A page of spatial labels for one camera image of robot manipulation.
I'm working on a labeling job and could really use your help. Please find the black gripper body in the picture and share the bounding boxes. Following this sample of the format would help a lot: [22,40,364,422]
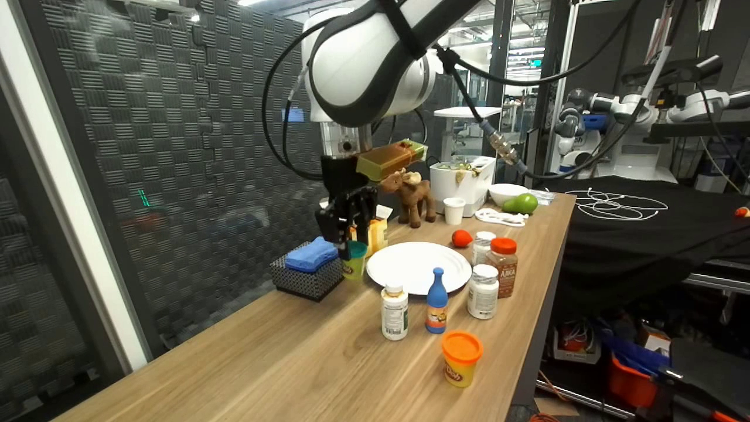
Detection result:
[318,149,377,225]

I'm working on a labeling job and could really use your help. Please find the white pill bottle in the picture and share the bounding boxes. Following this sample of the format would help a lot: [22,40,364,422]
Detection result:
[466,263,502,320]
[381,283,411,344]
[471,230,497,270]

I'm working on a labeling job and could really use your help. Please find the blue bottle colourful label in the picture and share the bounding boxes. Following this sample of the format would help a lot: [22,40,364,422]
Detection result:
[425,268,451,338]

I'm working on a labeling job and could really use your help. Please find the spice jar red lid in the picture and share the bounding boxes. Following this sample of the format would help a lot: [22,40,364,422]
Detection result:
[488,237,521,300]

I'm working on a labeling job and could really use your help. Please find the white paper plate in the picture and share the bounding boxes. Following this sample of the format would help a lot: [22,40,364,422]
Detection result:
[364,240,473,297]

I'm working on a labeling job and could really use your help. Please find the yellow open carton box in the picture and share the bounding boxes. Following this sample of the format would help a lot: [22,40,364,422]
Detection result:
[364,203,396,255]

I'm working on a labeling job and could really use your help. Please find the blue sponge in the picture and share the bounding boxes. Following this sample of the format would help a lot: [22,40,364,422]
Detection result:
[283,234,341,275]

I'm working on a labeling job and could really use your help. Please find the brown plush moose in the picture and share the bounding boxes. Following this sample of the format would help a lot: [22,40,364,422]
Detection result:
[375,168,440,230]

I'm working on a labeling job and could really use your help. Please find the grey woven basket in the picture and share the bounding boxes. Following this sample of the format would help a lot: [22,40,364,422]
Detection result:
[267,245,348,304]

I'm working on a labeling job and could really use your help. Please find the white paper cup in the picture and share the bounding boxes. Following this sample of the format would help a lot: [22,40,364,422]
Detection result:
[440,195,466,230]

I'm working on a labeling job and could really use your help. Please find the white container with leaves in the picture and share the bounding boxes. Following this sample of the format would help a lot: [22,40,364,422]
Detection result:
[426,154,497,217]

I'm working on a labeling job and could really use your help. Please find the white bowl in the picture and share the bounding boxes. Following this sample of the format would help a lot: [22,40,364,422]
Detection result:
[488,181,535,211]

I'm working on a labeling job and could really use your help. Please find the white raised platform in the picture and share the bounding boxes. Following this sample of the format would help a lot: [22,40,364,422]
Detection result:
[432,106,502,122]

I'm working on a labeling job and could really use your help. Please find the green toy pear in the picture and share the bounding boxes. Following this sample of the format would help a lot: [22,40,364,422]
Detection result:
[499,193,542,217]

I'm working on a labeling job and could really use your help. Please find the yellow tub orange lid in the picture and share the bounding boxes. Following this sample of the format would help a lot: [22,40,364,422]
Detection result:
[439,327,485,391]

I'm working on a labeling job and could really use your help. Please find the black cloth covered table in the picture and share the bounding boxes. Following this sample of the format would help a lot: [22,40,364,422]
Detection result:
[538,172,750,276]

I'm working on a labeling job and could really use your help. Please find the red storage bin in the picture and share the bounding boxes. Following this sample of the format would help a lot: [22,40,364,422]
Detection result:
[607,353,662,412]

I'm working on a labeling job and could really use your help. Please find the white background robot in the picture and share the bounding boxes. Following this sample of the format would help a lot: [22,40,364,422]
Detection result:
[583,88,750,126]

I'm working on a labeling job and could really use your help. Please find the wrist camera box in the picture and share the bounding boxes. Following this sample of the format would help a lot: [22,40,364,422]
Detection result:
[356,138,432,183]

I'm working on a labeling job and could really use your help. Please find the small blue wall sign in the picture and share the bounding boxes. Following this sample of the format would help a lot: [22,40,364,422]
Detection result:
[280,106,310,126]

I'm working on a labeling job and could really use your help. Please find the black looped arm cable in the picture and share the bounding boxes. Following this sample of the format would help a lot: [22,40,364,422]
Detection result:
[258,13,348,183]

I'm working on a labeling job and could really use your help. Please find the white coiled cable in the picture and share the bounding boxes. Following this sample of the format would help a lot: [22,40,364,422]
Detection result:
[473,206,529,230]

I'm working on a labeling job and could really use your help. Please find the long black hanging cable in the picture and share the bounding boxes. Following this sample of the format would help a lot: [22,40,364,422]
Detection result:
[432,0,652,183]

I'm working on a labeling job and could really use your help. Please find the thin white cable loops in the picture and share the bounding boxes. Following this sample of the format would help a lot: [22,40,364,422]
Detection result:
[565,184,670,225]

